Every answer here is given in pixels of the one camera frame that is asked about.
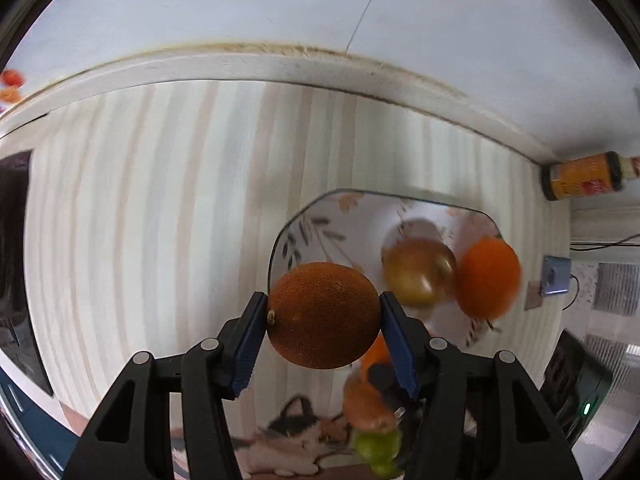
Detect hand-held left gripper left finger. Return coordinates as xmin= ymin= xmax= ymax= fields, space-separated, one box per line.
xmin=65 ymin=291 xmax=271 ymax=480

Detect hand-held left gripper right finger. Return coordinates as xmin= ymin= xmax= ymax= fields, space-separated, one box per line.
xmin=378 ymin=291 xmax=583 ymax=480

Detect dark orange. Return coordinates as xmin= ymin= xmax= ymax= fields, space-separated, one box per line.
xmin=266 ymin=262 xmax=382 ymax=371

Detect floral print plate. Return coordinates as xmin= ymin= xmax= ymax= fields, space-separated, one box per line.
xmin=268 ymin=189 xmax=503 ymax=351

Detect reddish orange fruit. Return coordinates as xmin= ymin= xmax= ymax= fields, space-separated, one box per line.
xmin=344 ymin=374 xmax=398 ymax=433

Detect brownish green apple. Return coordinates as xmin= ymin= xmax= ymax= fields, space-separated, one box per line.
xmin=382 ymin=239 xmax=458 ymax=308

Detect green fruit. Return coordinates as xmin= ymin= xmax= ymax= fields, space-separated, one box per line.
xmin=352 ymin=429 xmax=403 ymax=478

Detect bright orange tangerine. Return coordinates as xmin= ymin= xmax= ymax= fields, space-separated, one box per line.
xmin=456 ymin=238 xmax=522 ymax=320

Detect black appliance with green light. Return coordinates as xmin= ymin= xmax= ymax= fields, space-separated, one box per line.
xmin=542 ymin=329 xmax=615 ymax=445

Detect grey vent grille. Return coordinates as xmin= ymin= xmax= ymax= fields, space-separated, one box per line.
xmin=592 ymin=262 xmax=640 ymax=317

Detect dark furniture panel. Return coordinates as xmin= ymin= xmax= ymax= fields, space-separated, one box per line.
xmin=0 ymin=149 xmax=55 ymax=397

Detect orange label bottle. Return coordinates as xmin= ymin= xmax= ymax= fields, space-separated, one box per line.
xmin=541 ymin=151 xmax=640 ymax=202

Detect red orange small items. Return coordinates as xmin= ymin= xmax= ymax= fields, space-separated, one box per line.
xmin=0 ymin=69 xmax=26 ymax=111

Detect blue wall socket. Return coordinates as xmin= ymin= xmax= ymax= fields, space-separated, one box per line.
xmin=541 ymin=255 xmax=572 ymax=297

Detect black cable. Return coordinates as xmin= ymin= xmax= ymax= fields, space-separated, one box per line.
xmin=562 ymin=232 xmax=640 ymax=311

